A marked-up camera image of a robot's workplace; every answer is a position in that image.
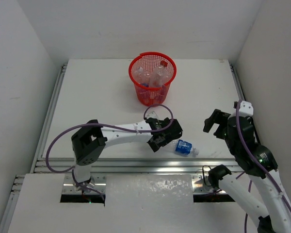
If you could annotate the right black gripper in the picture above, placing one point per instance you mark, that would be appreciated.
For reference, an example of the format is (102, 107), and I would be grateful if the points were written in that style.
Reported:
(218, 116)

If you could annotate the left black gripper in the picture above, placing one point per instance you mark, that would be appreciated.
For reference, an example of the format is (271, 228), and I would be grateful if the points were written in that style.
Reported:
(169, 132)

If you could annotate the clear crushed bottle blue cap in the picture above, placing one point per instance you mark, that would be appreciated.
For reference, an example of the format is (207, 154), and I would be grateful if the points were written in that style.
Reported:
(158, 80)

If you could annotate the red label small bottle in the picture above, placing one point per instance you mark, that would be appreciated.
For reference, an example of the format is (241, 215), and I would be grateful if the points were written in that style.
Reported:
(161, 68)

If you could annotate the clear bottle white cap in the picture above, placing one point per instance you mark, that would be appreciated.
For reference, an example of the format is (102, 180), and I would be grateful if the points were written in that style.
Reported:
(141, 76)

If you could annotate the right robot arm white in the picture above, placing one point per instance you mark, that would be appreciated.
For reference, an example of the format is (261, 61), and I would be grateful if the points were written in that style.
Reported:
(273, 213)

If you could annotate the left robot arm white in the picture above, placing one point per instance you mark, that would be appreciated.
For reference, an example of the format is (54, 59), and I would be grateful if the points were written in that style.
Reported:
(90, 140)

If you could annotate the red mesh plastic bin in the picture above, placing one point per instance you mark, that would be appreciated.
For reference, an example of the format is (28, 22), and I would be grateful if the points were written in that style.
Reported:
(148, 61)

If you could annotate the white foam front panel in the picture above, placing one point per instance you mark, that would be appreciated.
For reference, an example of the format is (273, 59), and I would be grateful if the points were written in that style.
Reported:
(134, 204)

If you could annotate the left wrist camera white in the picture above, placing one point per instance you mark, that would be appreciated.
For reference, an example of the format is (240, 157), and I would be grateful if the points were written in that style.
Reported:
(152, 114)

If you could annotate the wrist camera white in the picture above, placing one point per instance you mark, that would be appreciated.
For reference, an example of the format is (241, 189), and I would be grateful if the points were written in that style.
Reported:
(152, 114)
(245, 108)

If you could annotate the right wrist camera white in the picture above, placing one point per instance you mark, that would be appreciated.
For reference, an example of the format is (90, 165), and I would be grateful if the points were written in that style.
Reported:
(245, 108)

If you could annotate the aluminium rail frame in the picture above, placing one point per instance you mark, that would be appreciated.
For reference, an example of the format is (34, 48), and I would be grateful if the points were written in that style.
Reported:
(215, 76)

